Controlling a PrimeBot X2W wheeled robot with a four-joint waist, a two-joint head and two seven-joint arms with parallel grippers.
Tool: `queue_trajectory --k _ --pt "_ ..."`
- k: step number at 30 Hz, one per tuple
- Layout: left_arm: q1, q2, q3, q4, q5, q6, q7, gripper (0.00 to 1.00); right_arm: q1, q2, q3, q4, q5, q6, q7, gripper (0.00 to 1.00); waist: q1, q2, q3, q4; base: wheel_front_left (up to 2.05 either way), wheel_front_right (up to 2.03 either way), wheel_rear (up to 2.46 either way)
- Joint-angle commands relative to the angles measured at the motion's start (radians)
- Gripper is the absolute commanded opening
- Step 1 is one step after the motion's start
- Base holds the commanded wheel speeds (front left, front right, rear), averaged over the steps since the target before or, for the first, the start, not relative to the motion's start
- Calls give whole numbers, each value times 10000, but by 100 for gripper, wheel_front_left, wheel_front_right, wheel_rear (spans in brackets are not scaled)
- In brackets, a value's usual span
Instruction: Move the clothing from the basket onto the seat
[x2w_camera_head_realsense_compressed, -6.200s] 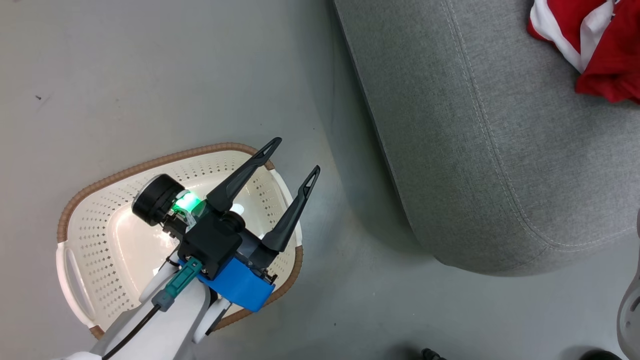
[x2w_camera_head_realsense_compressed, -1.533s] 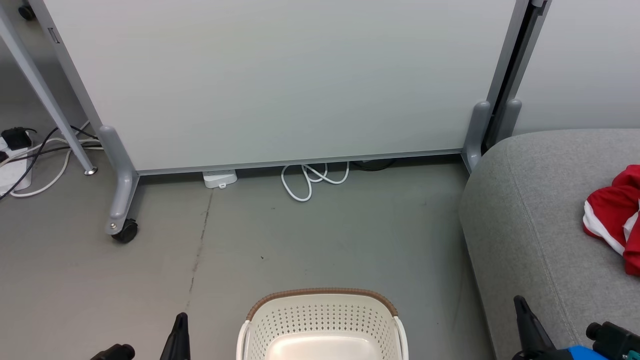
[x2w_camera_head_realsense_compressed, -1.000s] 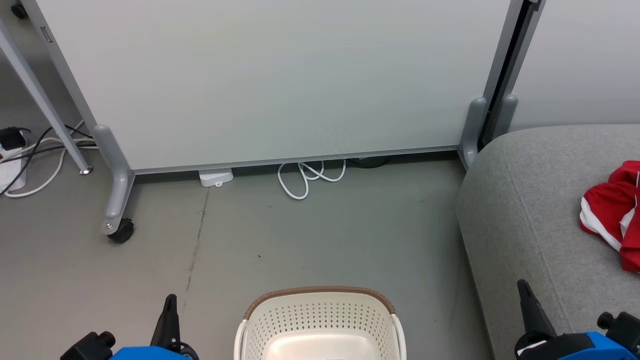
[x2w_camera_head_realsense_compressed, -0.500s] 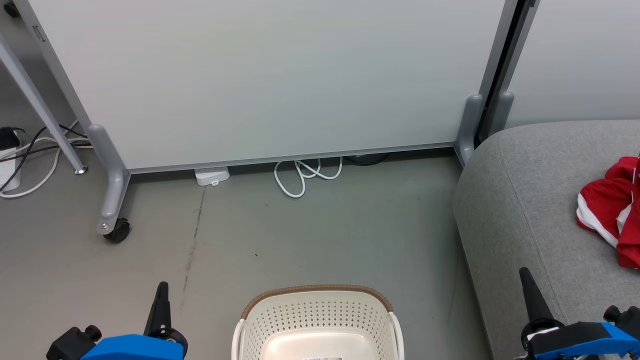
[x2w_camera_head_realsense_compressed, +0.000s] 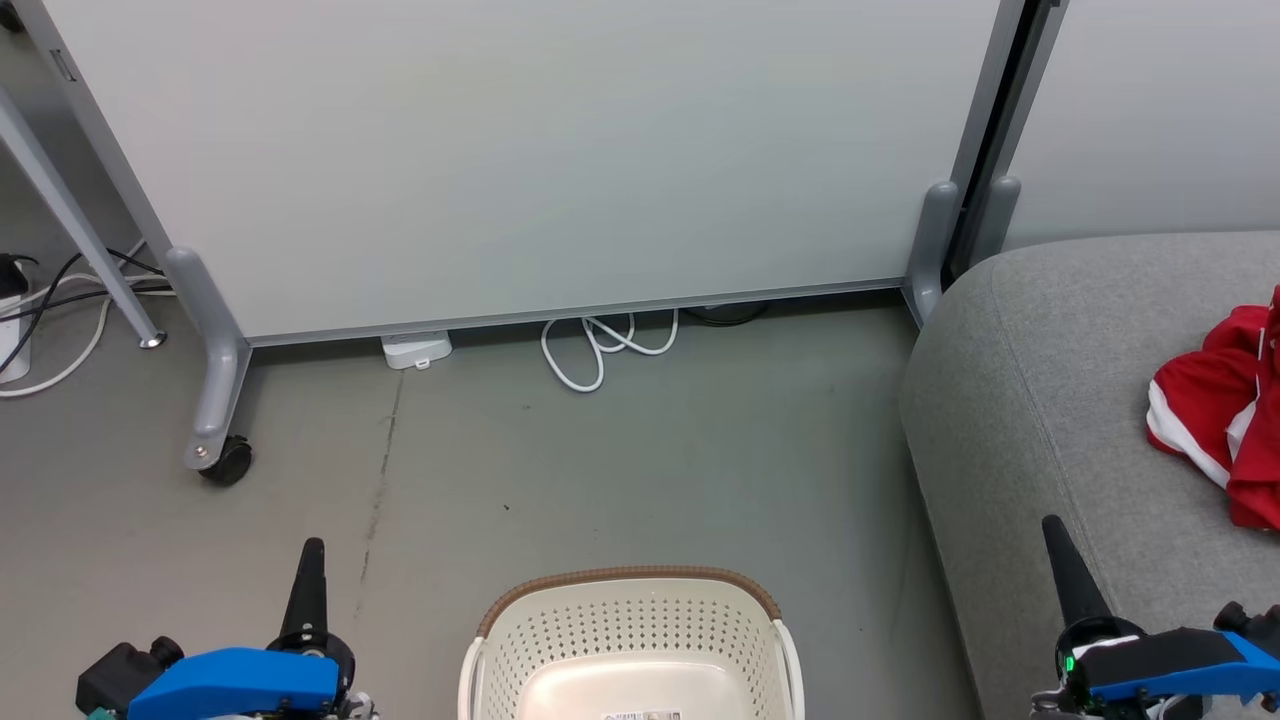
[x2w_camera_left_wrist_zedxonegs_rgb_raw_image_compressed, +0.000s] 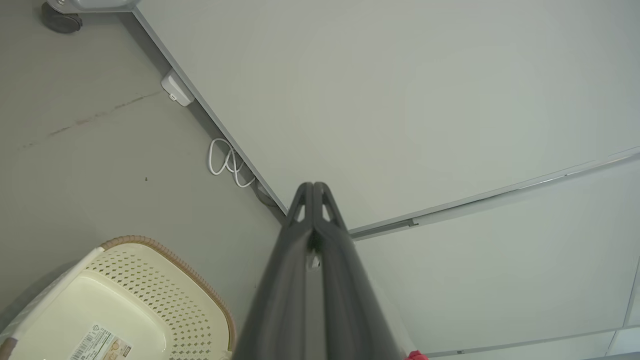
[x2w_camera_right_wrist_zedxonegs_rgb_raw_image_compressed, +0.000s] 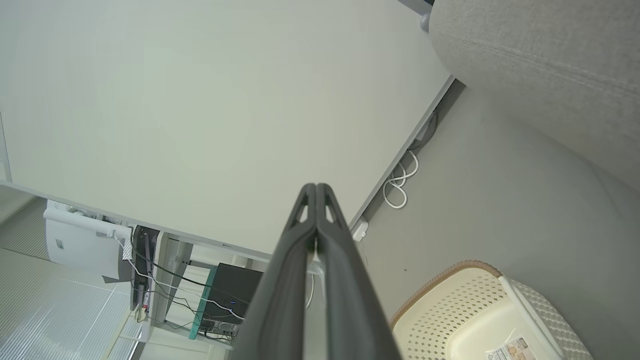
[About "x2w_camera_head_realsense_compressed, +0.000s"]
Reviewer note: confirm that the grey fabric sofa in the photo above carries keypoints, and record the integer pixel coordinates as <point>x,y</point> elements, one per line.
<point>1040,400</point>

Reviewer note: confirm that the blue right wrist camera bracket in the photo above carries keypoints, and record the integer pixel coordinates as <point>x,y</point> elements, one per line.
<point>1170,665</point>

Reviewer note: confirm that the grey partition foot with caster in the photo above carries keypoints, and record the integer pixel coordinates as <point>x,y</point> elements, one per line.
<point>212,370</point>

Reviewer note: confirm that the distant black caster wheel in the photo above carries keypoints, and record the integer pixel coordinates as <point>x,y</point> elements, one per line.
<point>6,18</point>

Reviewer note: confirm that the grey partition wall panel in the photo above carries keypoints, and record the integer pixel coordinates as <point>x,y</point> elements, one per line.
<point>1150,110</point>

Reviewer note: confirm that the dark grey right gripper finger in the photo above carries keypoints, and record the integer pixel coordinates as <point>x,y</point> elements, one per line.
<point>1078,590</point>

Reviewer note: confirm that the black power adapter plug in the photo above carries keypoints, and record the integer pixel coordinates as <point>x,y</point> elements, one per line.
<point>12,275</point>

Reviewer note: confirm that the cream perforated laundry basket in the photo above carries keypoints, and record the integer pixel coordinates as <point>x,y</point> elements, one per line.
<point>620,630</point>

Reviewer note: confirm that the white power strip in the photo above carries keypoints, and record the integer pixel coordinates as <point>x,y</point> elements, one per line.
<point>12,350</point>

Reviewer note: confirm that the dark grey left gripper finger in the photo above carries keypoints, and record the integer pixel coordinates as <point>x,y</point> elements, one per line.
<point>308,600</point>

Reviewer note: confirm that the blue wrist camera bracket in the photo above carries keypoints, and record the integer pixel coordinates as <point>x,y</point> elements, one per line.
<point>230,685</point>
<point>1170,665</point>

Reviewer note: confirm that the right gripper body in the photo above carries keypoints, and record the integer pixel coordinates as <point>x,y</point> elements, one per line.
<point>1072,645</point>

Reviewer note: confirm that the grey partition foot without wheel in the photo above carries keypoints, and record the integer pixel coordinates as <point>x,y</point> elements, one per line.
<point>932,245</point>

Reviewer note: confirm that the large white partition panel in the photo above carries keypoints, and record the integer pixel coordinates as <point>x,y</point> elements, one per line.
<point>520,150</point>

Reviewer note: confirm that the grey slanted metal leg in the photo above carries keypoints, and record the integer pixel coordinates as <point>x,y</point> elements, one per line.
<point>70,210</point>

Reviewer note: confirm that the white sticker in basket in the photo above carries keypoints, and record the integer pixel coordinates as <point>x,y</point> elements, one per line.
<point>640,715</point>

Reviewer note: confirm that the red shorts with white stripe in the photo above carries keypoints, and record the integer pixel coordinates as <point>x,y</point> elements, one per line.
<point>1190,400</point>

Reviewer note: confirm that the small white power adapter box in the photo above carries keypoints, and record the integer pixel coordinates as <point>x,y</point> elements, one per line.
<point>418,350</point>

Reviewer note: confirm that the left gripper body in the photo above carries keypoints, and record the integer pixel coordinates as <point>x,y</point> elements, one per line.
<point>346,665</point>

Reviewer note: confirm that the blue left wrist camera bracket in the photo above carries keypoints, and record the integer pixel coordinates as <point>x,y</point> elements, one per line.
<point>230,685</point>

